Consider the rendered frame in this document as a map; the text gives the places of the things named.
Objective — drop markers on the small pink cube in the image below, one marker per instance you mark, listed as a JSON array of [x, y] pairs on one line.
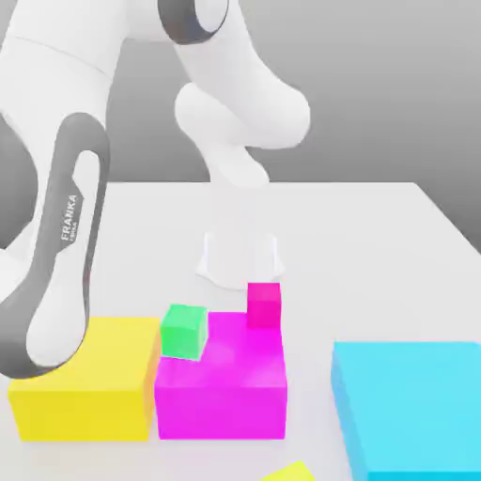
[[263, 306]]

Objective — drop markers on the large magenta box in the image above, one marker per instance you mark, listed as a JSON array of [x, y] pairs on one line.
[[225, 391]]

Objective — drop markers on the small yellow cube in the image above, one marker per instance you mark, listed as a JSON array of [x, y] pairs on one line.
[[293, 473]]

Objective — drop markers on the small green cube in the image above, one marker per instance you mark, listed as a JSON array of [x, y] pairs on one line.
[[183, 332]]

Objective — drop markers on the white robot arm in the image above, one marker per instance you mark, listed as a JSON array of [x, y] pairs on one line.
[[233, 94]]

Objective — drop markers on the large yellow box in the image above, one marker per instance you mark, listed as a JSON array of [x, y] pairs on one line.
[[94, 391]]

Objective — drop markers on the large cyan box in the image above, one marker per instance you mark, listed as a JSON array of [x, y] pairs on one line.
[[413, 406]]

